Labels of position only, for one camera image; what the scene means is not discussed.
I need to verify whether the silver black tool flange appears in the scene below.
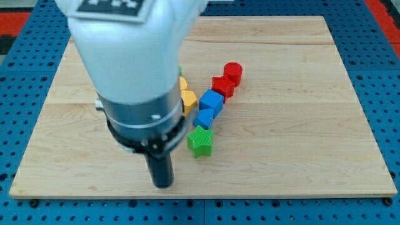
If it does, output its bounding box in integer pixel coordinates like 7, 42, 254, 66
95, 82, 188, 156

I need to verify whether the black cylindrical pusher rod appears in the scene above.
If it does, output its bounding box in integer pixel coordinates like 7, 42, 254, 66
145, 154, 174, 189

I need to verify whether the green star block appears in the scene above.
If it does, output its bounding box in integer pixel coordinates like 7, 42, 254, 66
186, 126, 214, 158

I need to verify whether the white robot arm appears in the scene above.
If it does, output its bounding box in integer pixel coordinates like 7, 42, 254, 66
56, 0, 207, 188

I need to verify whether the red star block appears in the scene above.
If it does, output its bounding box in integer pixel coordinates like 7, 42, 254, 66
211, 76, 235, 104

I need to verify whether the yellow hexagon block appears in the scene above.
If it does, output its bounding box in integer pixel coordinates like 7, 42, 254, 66
181, 90, 197, 116

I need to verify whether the blue triangle block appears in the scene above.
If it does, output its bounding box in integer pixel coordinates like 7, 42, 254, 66
192, 108, 214, 130

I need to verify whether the yellow round block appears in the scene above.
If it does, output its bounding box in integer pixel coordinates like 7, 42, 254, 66
179, 76, 188, 91

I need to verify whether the blue cube block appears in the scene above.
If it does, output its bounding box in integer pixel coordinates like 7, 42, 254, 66
199, 89, 224, 118

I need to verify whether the red cylinder block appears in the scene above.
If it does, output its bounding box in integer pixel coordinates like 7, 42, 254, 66
223, 62, 243, 87

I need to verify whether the black white fiducial tag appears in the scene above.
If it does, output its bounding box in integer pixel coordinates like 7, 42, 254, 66
67, 0, 155, 23

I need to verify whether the wooden board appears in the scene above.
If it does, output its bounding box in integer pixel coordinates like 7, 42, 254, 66
9, 16, 398, 199

